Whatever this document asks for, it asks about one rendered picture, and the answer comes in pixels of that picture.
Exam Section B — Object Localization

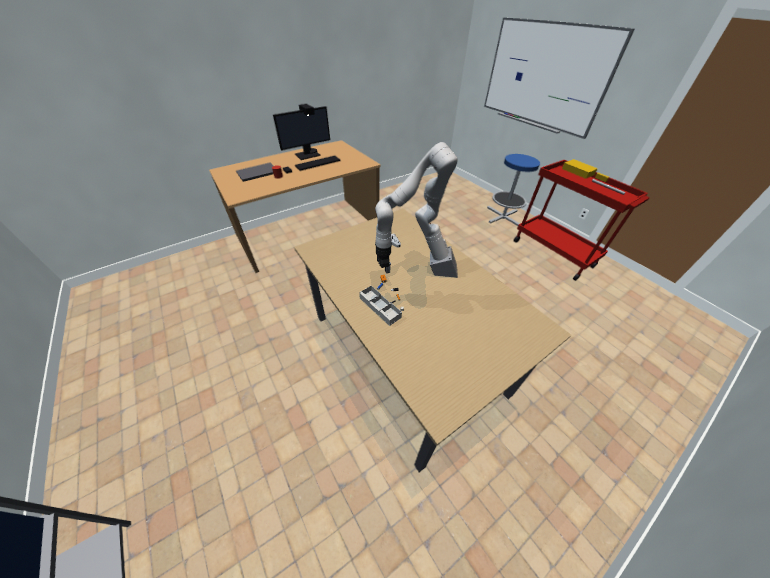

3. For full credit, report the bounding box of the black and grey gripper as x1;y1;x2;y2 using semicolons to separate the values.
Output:
375;234;401;274

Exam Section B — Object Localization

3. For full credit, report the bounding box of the white three-compartment bin rack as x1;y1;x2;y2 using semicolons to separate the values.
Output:
359;286;402;326

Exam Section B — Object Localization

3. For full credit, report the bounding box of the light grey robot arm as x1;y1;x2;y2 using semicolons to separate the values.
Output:
375;142;458;261

